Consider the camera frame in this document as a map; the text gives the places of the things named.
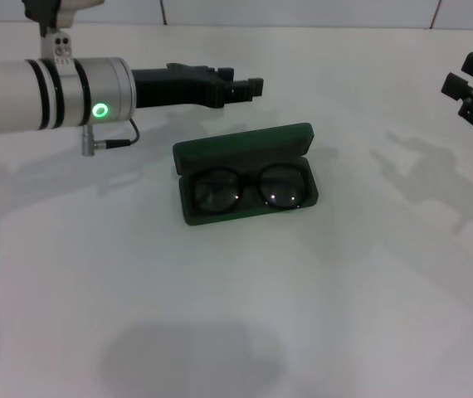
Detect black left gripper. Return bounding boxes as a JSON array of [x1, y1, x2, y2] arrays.
[[129, 62, 266, 110]]

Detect green glasses case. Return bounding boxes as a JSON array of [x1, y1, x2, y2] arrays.
[[172, 122, 319, 227]]

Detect black framed glasses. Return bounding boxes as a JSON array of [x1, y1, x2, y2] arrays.
[[189, 163, 307, 215]]

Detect black left wrist connector cable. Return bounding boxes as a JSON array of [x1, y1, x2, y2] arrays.
[[80, 119, 139, 158]]

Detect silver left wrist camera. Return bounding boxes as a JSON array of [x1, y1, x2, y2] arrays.
[[21, 0, 105, 66]]

